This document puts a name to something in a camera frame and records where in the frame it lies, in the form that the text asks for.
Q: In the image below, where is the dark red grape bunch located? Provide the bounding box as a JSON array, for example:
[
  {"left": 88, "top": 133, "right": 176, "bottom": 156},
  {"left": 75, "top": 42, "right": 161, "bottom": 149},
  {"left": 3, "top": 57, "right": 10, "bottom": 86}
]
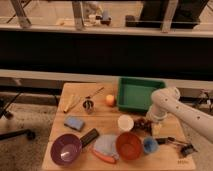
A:
[{"left": 134, "top": 118, "right": 152, "bottom": 134}]

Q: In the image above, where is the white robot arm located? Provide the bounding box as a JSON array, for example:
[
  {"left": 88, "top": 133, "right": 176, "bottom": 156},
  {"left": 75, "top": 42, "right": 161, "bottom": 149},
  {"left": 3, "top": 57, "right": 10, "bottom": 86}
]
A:
[{"left": 147, "top": 87, "right": 213, "bottom": 143}]

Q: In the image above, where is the small blue bowl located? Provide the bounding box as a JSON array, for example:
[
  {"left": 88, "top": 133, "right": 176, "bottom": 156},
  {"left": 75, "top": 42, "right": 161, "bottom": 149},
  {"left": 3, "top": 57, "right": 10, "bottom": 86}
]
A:
[{"left": 143, "top": 137, "right": 158, "bottom": 154}]

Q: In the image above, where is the orange plastic bowl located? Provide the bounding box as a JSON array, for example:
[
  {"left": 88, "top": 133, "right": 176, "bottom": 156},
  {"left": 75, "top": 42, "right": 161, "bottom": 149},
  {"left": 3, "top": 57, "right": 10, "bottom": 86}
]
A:
[{"left": 115, "top": 132, "right": 142, "bottom": 161}]

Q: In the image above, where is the purple plastic bowl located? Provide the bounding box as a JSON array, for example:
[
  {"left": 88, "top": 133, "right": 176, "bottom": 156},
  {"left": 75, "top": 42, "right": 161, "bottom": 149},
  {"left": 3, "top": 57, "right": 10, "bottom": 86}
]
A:
[{"left": 50, "top": 134, "right": 82, "bottom": 166}]

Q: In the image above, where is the white plastic cup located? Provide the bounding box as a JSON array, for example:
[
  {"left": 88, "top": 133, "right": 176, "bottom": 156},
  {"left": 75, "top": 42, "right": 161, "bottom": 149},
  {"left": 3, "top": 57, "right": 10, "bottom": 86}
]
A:
[{"left": 117, "top": 115, "right": 134, "bottom": 131}]

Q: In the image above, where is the green plastic tray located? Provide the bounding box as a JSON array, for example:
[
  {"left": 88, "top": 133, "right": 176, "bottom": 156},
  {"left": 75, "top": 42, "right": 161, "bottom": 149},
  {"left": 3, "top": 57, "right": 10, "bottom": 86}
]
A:
[{"left": 117, "top": 77, "right": 166, "bottom": 113}]

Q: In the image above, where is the orange ball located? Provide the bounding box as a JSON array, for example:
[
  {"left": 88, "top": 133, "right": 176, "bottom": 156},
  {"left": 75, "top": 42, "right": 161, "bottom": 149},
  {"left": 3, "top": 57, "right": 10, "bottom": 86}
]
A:
[{"left": 105, "top": 94, "right": 116, "bottom": 107}]

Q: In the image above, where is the light blue cloth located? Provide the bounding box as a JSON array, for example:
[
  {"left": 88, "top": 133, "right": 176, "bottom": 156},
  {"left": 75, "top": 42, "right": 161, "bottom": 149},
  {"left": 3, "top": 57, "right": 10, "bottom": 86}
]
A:
[{"left": 93, "top": 134, "right": 119, "bottom": 160}]

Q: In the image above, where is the orange carrot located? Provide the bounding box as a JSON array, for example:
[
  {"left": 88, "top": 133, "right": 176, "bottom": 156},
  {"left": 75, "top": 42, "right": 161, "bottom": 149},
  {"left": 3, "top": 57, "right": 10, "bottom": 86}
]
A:
[{"left": 92, "top": 150, "right": 116, "bottom": 164}]

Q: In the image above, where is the black rectangular block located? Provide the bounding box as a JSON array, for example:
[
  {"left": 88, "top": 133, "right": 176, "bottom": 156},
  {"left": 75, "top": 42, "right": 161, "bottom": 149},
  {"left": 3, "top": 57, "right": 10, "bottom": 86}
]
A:
[{"left": 80, "top": 128, "right": 99, "bottom": 147}]

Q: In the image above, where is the wooden stick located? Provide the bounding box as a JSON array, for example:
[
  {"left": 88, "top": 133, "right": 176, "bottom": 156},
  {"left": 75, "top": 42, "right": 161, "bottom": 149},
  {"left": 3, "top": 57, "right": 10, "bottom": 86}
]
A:
[{"left": 77, "top": 87, "right": 103, "bottom": 103}]

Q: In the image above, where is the small metal cup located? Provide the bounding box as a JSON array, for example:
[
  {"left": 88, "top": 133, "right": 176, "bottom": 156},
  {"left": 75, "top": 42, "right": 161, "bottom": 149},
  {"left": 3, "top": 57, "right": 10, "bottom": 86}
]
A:
[{"left": 83, "top": 99, "right": 94, "bottom": 114}]

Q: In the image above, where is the blue sponge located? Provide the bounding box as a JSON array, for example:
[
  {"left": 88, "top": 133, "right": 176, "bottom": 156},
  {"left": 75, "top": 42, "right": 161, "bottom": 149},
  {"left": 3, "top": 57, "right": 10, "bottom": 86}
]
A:
[{"left": 64, "top": 116, "right": 84, "bottom": 131}]

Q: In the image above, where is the yellow banana peel piece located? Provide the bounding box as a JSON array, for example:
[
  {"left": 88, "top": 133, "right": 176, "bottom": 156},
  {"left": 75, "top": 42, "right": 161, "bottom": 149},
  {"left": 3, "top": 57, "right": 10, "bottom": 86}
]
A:
[{"left": 63, "top": 94, "right": 79, "bottom": 113}]

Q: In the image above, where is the black office chair base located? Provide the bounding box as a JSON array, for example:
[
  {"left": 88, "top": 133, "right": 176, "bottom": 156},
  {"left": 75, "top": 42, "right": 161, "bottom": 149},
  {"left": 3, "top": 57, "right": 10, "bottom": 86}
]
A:
[{"left": 0, "top": 92, "right": 37, "bottom": 141}]

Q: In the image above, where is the black tool with cable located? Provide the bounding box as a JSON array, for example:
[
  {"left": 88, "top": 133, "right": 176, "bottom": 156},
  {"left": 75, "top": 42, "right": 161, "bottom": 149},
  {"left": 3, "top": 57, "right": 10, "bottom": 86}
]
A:
[{"left": 156, "top": 137, "right": 196, "bottom": 158}]

